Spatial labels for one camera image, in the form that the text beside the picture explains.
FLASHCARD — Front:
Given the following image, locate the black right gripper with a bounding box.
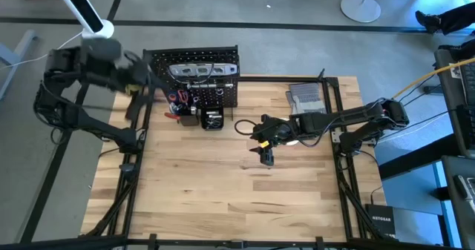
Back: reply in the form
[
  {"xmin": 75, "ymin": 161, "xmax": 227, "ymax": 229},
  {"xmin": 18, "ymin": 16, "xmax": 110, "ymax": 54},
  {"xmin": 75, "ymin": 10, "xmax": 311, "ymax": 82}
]
[{"xmin": 249, "ymin": 114, "xmax": 300, "ymax": 154}]

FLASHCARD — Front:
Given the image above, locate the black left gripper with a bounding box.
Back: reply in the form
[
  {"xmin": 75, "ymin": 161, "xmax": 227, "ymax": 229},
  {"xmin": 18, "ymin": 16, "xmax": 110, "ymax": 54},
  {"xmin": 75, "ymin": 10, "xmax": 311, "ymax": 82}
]
[{"xmin": 113, "ymin": 51, "xmax": 170, "ymax": 122}]

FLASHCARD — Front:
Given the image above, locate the silver torpedo level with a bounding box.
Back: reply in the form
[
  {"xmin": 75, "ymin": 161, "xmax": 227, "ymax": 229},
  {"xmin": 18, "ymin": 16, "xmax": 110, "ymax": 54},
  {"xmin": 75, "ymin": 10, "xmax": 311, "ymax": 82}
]
[{"xmin": 168, "ymin": 62, "xmax": 239, "ymax": 77}]

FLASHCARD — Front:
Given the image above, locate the chrome ratchet wrench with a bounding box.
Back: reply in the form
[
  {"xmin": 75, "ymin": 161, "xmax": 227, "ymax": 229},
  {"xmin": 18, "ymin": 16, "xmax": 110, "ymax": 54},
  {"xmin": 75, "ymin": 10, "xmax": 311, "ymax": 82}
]
[{"xmin": 186, "ymin": 82, "xmax": 235, "ymax": 91}]

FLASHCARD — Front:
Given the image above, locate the black metal peg board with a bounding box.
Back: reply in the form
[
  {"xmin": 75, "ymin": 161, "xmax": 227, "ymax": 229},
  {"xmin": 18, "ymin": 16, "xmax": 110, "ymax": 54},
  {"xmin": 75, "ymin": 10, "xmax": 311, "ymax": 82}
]
[{"xmin": 142, "ymin": 45, "xmax": 242, "ymax": 110}]

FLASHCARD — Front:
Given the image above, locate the white masking tape roll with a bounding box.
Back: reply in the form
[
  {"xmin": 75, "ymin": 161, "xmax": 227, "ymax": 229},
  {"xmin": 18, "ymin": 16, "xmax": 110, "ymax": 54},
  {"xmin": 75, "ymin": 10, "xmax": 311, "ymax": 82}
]
[{"xmin": 278, "ymin": 116, "xmax": 301, "ymax": 147}]

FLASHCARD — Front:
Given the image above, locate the grey striped work glove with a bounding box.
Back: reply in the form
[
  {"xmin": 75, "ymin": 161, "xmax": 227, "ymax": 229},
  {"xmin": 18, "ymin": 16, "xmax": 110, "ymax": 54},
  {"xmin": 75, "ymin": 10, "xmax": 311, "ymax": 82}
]
[
  {"xmin": 284, "ymin": 90, "xmax": 301, "ymax": 116},
  {"xmin": 288, "ymin": 82, "xmax": 328, "ymax": 114}
]

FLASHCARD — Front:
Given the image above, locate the small black tool bin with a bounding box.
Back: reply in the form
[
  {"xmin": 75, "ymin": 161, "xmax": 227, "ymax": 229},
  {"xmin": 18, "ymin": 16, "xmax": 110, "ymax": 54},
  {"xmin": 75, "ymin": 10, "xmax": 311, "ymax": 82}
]
[{"xmin": 200, "ymin": 108, "xmax": 226, "ymax": 131}]

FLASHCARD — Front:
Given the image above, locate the large black tool bin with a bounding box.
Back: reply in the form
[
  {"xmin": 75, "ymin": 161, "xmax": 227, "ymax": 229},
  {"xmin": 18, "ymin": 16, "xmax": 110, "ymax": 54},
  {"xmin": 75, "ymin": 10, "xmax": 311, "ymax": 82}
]
[{"xmin": 169, "ymin": 91, "xmax": 201, "ymax": 128}]

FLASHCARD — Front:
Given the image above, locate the grey metal table leg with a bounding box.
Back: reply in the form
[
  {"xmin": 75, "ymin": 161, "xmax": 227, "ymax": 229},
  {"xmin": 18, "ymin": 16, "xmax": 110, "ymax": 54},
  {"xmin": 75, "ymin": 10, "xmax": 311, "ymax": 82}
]
[{"xmin": 0, "ymin": 29, "xmax": 38, "ymax": 102}]

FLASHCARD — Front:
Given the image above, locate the black Netgear box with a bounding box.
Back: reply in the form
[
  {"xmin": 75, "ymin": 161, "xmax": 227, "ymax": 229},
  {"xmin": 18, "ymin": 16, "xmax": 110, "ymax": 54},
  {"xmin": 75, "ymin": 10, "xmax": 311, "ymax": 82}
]
[{"xmin": 364, "ymin": 203, "xmax": 397, "ymax": 240}]

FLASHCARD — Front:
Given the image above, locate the round grey stand base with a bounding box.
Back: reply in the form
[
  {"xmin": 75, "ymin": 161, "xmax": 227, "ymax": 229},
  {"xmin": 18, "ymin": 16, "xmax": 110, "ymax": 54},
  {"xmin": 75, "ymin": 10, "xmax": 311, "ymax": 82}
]
[{"xmin": 339, "ymin": 0, "xmax": 382, "ymax": 24}]

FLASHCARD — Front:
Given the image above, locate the dark office desk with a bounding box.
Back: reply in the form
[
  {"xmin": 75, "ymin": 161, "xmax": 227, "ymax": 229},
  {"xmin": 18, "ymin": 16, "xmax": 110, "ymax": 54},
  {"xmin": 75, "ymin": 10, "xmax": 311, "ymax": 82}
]
[
  {"xmin": 440, "ymin": 155, "xmax": 475, "ymax": 250},
  {"xmin": 433, "ymin": 38, "xmax": 475, "ymax": 159}
]

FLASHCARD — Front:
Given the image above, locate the black phone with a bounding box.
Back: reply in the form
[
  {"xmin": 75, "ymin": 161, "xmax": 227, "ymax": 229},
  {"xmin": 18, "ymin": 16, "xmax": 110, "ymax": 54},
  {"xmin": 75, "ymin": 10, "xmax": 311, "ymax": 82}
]
[{"xmin": 453, "ymin": 173, "xmax": 470, "ymax": 200}]

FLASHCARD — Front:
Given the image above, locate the black keyboard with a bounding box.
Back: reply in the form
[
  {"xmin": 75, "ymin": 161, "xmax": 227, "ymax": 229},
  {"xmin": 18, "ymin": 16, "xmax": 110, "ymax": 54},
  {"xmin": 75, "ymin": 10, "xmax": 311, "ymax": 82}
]
[{"xmin": 459, "ymin": 62, "xmax": 475, "ymax": 107}]

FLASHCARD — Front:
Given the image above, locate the person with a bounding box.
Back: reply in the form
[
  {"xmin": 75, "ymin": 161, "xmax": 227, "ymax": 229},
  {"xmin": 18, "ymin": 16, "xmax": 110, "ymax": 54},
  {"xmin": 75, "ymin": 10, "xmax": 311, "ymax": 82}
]
[{"xmin": 414, "ymin": 1, "xmax": 475, "ymax": 62}]

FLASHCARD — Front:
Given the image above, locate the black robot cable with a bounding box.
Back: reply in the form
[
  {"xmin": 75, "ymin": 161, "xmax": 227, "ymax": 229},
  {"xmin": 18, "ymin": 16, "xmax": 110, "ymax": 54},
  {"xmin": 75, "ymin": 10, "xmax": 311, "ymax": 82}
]
[{"xmin": 234, "ymin": 118, "xmax": 259, "ymax": 136}]

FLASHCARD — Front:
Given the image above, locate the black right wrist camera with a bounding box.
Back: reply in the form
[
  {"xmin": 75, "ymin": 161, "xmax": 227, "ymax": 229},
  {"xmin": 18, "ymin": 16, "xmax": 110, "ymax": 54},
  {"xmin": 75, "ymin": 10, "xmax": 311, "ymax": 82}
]
[{"xmin": 259, "ymin": 146, "xmax": 276, "ymax": 167}]

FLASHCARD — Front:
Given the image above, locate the black aluminium rig frame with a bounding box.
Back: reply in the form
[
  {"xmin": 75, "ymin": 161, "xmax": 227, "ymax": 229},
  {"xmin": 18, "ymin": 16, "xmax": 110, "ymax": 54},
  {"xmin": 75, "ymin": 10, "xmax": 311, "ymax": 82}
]
[{"xmin": 78, "ymin": 68, "xmax": 396, "ymax": 250}]

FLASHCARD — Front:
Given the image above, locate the white fan cable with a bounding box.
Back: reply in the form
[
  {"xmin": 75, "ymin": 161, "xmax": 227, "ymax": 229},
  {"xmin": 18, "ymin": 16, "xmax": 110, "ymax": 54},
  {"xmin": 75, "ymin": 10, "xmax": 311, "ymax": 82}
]
[{"xmin": 0, "ymin": 30, "xmax": 85, "ymax": 72}]

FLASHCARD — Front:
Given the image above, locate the yellow cable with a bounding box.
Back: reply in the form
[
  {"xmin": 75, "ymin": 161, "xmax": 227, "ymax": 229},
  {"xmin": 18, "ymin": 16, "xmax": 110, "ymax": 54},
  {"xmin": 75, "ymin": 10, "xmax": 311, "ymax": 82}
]
[{"xmin": 391, "ymin": 56, "xmax": 475, "ymax": 101}]

